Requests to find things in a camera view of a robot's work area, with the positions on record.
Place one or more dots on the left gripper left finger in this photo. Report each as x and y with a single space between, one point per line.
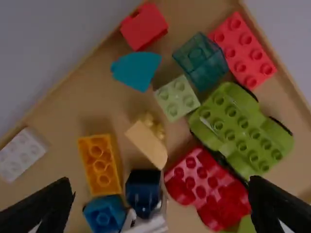
43 208

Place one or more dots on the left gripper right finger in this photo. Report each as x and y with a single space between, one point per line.
279 211

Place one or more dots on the orange toy brick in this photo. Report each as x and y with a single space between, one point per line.
99 165

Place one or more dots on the red toy car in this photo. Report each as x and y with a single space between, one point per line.
204 187

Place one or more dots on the green toy car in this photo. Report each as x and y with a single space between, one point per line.
243 131

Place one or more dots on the dark blue toy brick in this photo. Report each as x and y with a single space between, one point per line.
143 191

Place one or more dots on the white window toy brick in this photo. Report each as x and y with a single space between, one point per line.
145 223

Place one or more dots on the tan tray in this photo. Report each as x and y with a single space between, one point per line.
73 106

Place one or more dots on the cream toy brick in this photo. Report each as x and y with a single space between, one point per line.
148 143

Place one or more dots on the pale green toy brick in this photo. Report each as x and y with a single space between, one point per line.
177 98

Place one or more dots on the coral red toy brick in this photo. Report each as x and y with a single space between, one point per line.
243 51

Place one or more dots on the clear teal toy brick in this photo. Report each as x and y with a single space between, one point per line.
201 60

